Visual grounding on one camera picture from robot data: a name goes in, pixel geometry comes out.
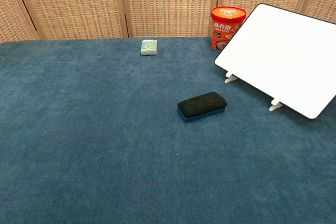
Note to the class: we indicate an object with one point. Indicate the red instant noodle cup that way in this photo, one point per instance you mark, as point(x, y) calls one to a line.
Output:
point(224, 28)

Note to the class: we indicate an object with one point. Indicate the small green card box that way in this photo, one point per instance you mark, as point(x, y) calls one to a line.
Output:
point(149, 47)

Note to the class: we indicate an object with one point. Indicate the woven rattan folding screen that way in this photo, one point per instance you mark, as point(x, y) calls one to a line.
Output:
point(78, 6)

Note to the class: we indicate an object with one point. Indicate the blue velvet table cloth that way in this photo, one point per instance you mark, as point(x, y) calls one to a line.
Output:
point(105, 134)

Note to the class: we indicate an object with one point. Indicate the white cutting board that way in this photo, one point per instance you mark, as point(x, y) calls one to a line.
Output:
point(281, 56)

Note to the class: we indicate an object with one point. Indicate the black small object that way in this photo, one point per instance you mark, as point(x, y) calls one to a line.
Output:
point(200, 104)

